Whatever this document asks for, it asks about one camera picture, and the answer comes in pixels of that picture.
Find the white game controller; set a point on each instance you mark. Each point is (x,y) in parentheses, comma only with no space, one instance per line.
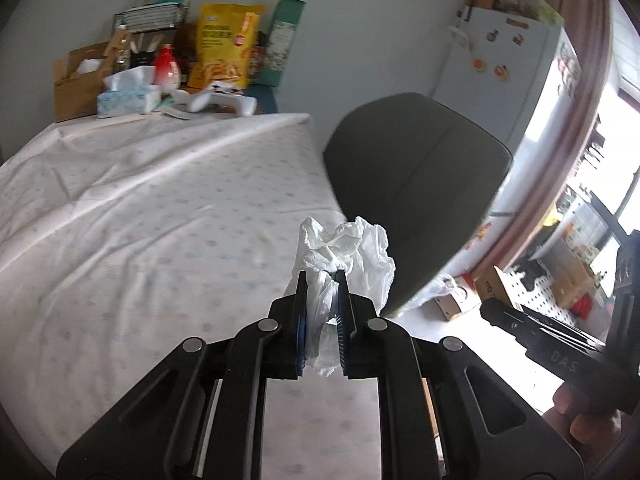
(220,97)

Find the white dotted tablecloth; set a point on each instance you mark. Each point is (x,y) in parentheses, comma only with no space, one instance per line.
(150,210)

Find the tall green box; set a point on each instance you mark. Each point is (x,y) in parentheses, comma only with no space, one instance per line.
(282,40)

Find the white pegboard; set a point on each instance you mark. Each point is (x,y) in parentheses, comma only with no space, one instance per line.
(537,290)

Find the blue tissue pack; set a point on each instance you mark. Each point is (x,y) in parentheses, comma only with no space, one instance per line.
(127,97)

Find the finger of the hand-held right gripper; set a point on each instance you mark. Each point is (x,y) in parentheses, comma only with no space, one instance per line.
(525,322)

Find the open cardboard box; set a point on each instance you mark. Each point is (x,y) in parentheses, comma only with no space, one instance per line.
(75,90)

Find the red bottle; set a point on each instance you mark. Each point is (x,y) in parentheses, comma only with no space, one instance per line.
(166,70)

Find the grey chair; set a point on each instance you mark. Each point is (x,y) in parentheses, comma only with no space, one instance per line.
(420,170)

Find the cardboard box on fridge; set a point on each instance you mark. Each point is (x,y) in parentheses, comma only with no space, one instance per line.
(495,2)

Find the red cloth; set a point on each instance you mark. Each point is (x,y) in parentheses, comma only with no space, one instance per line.
(582,306)

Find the green packet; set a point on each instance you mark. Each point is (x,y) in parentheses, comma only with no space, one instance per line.
(551,14)

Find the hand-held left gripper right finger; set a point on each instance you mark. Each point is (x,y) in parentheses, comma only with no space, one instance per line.
(342,320)

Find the person's right hand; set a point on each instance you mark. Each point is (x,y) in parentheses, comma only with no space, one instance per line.
(585,417)

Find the brown paper carton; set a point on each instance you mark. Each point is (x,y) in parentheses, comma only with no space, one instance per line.
(119,50)

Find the white fridge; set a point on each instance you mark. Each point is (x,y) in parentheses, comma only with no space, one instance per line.
(500,105)

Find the large cardboard box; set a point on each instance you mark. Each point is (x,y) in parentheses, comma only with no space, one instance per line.
(572,270)

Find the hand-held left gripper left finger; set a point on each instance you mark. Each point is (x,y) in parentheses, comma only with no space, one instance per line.
(300,320)

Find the low cardboard box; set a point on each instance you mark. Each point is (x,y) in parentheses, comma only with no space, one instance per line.
(457,305)

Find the yellow snack bag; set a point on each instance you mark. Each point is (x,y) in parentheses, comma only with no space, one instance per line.
(225,45)

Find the printed cardboard box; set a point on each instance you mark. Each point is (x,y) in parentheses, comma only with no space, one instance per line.
(495,285)

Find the white plastic bag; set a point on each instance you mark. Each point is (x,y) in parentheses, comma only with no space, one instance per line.
(350,250)

